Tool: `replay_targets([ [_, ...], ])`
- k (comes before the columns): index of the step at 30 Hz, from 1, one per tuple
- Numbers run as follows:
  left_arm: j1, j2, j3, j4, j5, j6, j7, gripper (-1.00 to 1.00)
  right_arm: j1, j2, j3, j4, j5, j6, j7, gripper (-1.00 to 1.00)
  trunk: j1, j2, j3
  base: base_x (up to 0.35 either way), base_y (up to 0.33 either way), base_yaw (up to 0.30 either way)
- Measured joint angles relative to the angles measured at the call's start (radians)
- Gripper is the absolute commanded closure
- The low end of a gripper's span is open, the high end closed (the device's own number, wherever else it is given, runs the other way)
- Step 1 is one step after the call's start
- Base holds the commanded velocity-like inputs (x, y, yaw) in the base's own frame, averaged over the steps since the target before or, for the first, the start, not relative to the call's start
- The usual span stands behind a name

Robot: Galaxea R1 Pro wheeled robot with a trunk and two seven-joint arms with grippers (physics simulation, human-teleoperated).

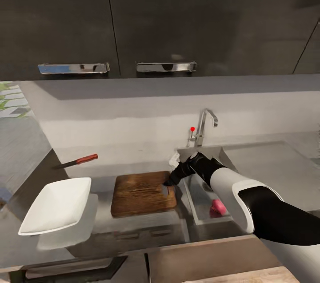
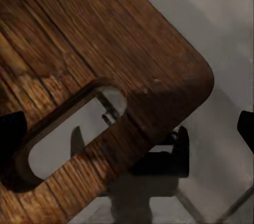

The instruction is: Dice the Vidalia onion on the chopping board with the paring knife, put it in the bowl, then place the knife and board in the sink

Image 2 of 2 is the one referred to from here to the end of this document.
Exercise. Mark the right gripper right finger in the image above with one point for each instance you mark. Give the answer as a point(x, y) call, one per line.
point(246, 128)

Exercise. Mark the drop in sink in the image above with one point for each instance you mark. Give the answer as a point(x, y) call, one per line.
point(242, 213)

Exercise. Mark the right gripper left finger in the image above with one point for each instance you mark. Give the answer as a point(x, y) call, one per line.
point(12, 130)

